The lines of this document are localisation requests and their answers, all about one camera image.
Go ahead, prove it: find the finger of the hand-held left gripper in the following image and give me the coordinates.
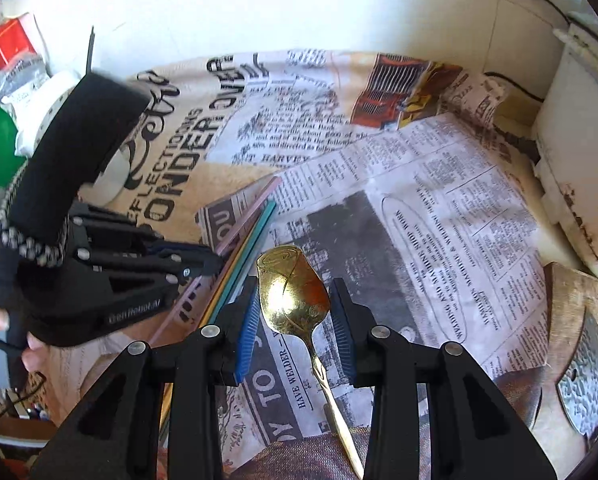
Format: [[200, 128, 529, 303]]
[[76, 252, 226, 293], [71, 202, 215, 263]]

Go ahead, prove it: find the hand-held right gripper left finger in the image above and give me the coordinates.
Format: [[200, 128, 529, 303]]
[[29, 275, 260, 480]]

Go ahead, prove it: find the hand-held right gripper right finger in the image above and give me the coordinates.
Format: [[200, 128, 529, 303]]
[[329, 277, 560, 480]]

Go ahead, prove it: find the white ceramic cup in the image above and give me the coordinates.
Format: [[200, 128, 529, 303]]
[[79, 147, 132, 207]]

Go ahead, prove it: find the gold spoon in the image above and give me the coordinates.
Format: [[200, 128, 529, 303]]
[[256, 245, 365, 480]]

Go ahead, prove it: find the pile of colourful chopsticks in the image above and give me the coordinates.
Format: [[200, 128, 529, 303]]
[[159, 200, 277, 446]]

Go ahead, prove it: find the pale pink chopstick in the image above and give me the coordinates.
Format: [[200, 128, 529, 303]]
[[151, 176, 284, 348]]

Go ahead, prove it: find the person's left hand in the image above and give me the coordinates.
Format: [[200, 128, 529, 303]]
[[0, 307, 47, 373]]

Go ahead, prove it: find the red tin box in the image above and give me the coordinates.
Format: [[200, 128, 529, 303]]
[[0, 12, 37, 68]]

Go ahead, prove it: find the newspaper print table cloth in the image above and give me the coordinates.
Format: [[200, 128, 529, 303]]
[[44, 47, 552, 480]]

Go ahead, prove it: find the wooden cutting board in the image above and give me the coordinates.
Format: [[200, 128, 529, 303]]
[[544, 262, 598, 456]]

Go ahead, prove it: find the hammered metal blade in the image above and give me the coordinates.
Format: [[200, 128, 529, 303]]
[[556, 310, 598, 436]]

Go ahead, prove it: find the white rice cooker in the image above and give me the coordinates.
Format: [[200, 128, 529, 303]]
[[532, 10, 598, 281]]

